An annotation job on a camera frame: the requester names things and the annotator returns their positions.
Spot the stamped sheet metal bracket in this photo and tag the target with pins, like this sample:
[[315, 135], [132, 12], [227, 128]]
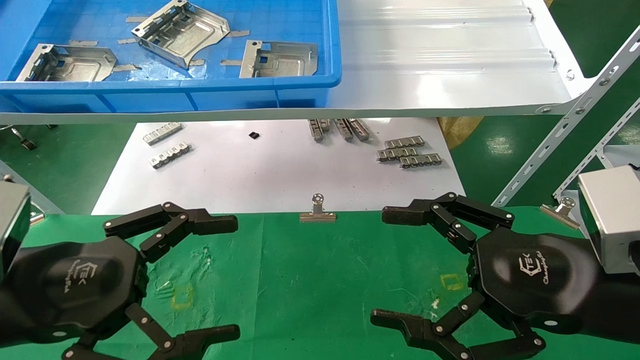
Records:
[[75, 65], [185, 32], [285, 62]]

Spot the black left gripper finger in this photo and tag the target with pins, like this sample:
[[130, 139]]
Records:
[[210, 224]]

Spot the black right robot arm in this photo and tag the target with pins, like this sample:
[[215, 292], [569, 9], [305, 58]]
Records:
[[617, 305]]

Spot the white sheet metal shelf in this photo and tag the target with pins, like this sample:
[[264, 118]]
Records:
[[440, 50]]

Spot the blue plastic bin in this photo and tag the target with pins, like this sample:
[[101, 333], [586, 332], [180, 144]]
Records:
[[285, 20]]

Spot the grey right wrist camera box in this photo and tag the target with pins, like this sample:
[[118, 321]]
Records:
[[615, 215]]

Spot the green table cloth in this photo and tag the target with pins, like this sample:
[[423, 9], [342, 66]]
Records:
[[300, 280]]

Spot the white paper board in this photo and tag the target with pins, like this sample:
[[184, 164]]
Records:
[[275, 175]]

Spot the grey metal frame bar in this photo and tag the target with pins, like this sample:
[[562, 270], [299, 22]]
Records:
[[35, 192]]

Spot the small notched metal rail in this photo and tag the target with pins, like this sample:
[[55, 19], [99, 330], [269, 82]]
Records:
[[344, 130], [325, 124], [405, 142], [162, 133], [170, 155], [316, 131], [421, 160], [360, 130], [397, 154]]

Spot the white perforated angle bar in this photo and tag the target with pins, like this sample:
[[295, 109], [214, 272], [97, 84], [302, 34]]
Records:
[[600, 147], [565, 125]]

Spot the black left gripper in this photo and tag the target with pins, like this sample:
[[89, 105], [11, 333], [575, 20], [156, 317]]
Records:
[[75, 285]]

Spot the white metal frame beam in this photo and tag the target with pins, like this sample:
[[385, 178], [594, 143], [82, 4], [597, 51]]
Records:
[[622, 155]]

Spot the small black chip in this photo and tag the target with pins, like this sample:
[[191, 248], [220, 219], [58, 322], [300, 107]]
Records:
[[254, 135]]

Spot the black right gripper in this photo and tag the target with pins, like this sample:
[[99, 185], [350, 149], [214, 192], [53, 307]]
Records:
[[530, 280]]

